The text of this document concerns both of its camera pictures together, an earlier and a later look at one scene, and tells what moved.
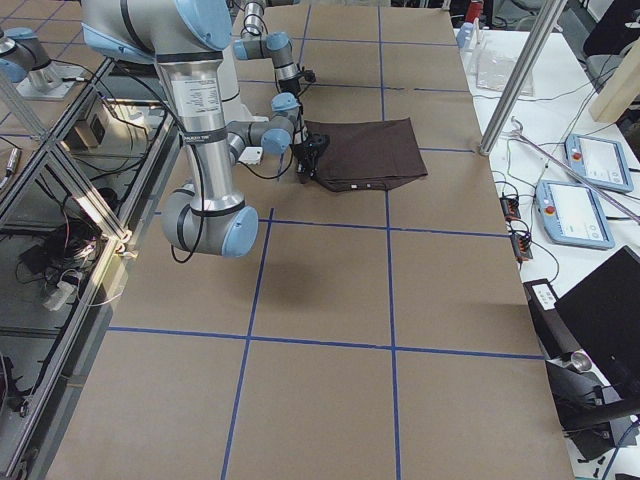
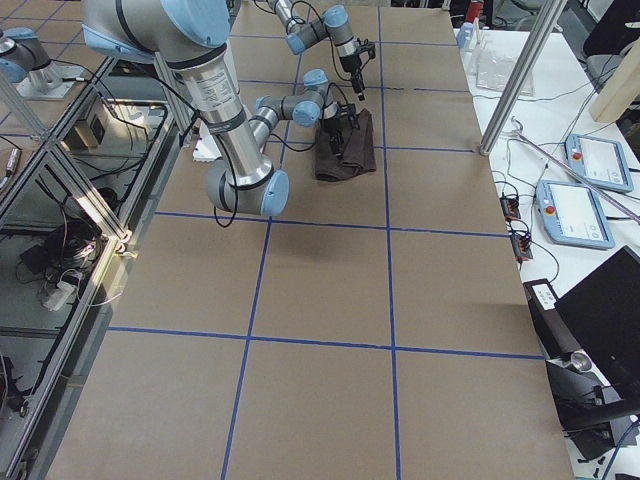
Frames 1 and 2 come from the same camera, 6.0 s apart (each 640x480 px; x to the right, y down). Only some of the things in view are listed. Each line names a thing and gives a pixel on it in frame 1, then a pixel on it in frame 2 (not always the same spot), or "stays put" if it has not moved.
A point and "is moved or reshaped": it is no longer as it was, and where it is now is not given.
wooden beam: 619,89 stays put
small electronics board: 510,207 stays put
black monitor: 603,312 stays put
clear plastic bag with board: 493,71 stays put
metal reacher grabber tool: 620,206 stays put
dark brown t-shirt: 366,156 is moved or reshaped
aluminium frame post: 521,77 stays put
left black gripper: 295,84 to 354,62
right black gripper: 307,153 to 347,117
